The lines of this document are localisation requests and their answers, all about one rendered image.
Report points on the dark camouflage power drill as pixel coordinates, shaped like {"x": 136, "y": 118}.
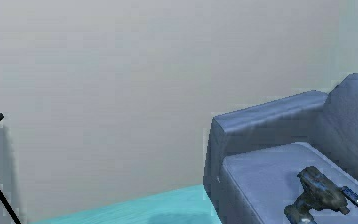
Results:
{"x": 318, "y": 193}

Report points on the black remote control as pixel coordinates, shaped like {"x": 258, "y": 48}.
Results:
{"x": 357, "y": 199}

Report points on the blue-grey sofa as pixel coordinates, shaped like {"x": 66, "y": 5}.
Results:
{"x": 273, "y": 120}

